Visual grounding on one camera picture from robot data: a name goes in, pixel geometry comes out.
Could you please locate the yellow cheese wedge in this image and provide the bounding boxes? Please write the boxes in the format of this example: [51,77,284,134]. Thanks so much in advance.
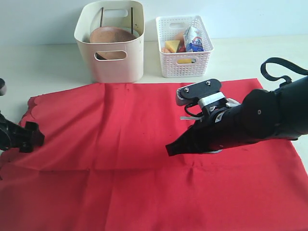
[165,40,180,53]

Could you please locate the red scalloped cloth mat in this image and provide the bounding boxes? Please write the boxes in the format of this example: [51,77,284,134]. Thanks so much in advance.
[0,83,308,231]

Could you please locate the cream plastic tub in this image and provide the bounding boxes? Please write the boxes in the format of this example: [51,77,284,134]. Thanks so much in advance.
[74,0,145,83]

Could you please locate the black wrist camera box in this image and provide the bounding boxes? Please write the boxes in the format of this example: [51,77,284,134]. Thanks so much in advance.
[176,79,222,106]

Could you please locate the white perforated plastic basket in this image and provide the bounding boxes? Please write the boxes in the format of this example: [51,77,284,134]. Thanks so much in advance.
[156,15,214,78]

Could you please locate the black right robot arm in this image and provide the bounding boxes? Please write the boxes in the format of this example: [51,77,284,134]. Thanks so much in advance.
[166,77,308,156]

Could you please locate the blue white milk carton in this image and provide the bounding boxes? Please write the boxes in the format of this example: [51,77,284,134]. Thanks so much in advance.
[183,26,204,52]

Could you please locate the yellow lemon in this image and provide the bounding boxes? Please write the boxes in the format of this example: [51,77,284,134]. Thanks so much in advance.
[177,59,193,64]

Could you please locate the brown chopstick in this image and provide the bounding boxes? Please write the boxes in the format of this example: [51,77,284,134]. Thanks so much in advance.
[100,7,104,27]
[130,7,134,35]

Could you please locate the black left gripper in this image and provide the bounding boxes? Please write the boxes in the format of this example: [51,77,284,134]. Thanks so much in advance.
[0,114,45,153]

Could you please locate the orange fried chicken piece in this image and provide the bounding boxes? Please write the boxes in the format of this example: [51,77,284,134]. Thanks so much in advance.
[161,47,170,53]

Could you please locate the brown egg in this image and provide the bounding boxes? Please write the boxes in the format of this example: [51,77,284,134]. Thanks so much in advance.
[174,33,184,42]

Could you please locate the white ceramic bowl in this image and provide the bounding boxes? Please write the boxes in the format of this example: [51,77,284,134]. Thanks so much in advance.
[127,28,140,38]

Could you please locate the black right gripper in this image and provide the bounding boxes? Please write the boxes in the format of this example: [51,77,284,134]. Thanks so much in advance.
[166,103,241,156]

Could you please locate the brown wooden plate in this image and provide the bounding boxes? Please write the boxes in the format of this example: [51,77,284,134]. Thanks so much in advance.
[90,26,137,60]

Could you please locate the red sausage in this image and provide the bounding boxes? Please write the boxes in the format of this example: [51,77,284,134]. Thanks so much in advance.
[177,41,186,53]

